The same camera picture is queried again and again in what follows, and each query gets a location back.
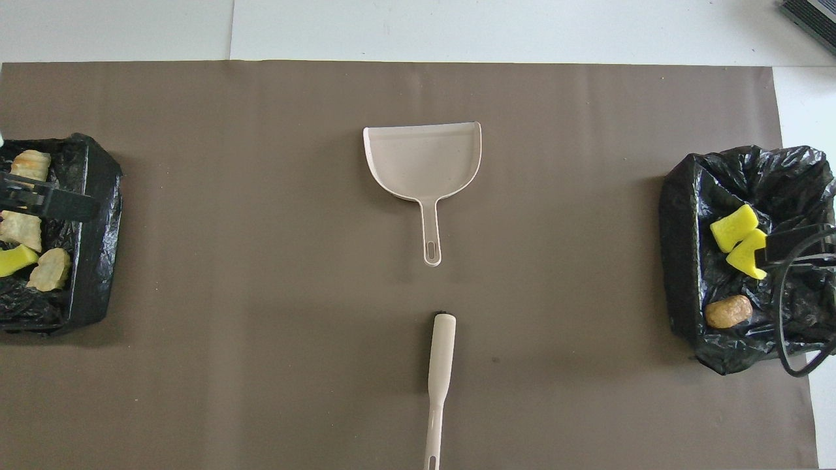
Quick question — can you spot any pale bread slice piece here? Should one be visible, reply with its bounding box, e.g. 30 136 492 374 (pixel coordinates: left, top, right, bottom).
0 210 44 253

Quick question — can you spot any yellow wedge sponge piece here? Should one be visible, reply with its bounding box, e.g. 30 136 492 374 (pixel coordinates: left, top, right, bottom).
710 204 760 254

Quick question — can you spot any round pale bread chunk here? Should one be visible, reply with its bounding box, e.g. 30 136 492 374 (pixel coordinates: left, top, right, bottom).
27 247 72 292

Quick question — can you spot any small yellow green sponge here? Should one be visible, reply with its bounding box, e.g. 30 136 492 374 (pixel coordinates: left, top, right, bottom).
0 244 40 278

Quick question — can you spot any brown potato shaped sponge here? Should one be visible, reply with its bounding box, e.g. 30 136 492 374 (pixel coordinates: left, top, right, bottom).
704 294 754 330

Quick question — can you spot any pale pink plastic dustpan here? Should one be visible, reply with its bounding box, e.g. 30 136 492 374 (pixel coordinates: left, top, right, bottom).
362 121 483 268

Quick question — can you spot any beige handle black bristle brush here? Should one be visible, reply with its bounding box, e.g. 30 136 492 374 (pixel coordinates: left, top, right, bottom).
423 312 457 470

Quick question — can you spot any smooth black bag bin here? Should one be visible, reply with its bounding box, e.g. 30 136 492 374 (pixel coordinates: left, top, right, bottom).
0 133 123 335

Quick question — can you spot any crumpled black bag bin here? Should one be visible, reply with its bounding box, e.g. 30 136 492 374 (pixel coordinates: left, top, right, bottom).
658 145 836 376

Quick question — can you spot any dark ribbed device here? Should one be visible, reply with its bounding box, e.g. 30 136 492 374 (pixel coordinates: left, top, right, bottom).
779 0 836 56

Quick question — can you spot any brown paper table mat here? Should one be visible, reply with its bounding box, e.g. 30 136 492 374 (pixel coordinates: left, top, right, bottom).
0 61 820 470

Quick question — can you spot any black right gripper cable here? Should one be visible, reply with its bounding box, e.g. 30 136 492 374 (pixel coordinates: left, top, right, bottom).
773 227 836 379

